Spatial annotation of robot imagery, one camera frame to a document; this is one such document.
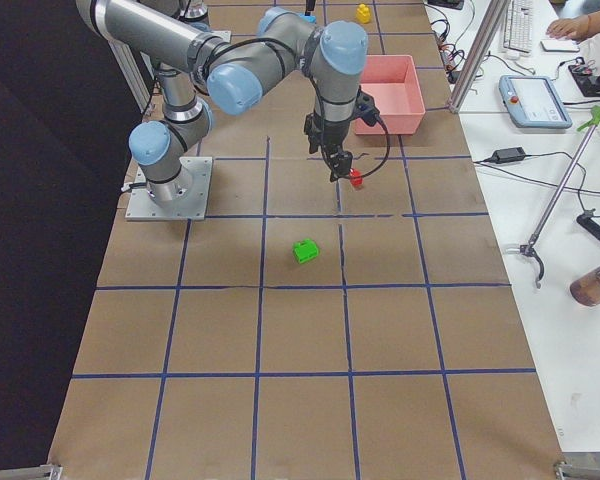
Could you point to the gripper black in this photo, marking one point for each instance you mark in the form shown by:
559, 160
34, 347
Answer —
326, 132

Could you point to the green block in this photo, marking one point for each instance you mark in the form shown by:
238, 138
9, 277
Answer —
305, 250

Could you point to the blue block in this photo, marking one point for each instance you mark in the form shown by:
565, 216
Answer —
310, 19

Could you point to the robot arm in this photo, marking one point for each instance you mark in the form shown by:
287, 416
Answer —
196, 68
187, 11

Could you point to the pink plastic box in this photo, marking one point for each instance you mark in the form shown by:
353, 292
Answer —
393, 83

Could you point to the person hand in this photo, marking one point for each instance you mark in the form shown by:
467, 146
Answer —
569, 28

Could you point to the red block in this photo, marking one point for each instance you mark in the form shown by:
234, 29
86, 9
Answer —
355, 178

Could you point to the yellow block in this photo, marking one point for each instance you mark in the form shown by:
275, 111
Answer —
363, 13

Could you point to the black power adapter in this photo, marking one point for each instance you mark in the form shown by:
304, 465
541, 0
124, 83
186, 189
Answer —
508, 155

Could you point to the teach pendant tablet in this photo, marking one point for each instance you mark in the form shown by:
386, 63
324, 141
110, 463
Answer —
533, 102

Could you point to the white keyboard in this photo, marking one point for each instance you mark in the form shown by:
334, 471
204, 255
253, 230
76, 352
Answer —
516, 32

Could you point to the reacher grabber tool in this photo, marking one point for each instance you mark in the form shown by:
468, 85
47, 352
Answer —
528, 248

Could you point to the brown bottle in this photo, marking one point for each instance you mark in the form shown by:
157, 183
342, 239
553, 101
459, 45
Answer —
586, 289

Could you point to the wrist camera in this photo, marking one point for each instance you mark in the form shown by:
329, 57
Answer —
365, 109

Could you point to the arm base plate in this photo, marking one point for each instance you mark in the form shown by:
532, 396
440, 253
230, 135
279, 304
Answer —
185, 197
225, 35

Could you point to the aluminium frame post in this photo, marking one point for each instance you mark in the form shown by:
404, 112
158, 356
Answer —
481, 43

